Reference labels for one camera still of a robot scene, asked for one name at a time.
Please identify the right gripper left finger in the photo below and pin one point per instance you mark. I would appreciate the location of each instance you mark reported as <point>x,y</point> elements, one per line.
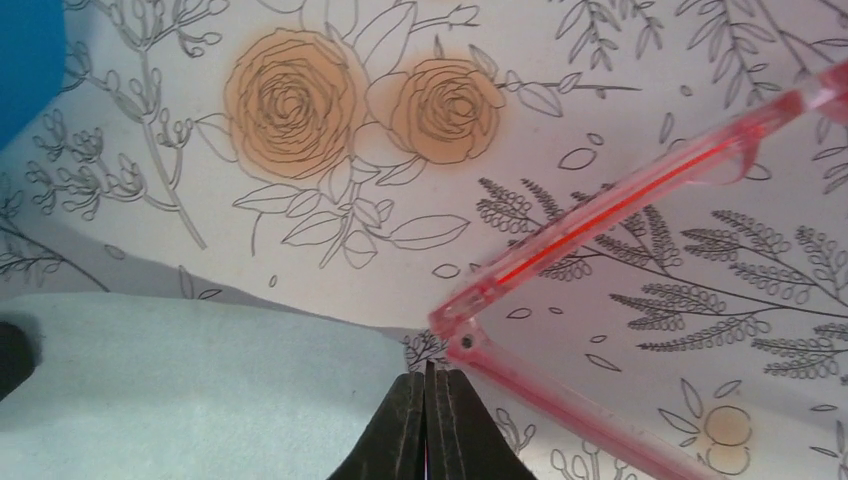
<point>392,445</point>

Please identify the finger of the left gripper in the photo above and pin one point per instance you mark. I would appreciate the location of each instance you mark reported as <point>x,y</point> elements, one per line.
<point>18,358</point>

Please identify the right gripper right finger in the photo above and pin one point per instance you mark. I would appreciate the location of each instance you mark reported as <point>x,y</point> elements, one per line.
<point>462,440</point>

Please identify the light blue cleaning cloth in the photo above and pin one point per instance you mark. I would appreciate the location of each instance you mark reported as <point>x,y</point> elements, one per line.
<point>139,388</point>

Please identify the pink sunglasses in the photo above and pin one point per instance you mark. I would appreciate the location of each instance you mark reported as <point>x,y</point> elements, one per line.
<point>720,156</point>

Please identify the blue translucent glasses case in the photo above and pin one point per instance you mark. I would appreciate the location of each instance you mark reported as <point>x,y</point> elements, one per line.
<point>32,60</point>

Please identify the floral table mat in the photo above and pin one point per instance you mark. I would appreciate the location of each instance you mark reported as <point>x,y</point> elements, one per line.
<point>356,161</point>

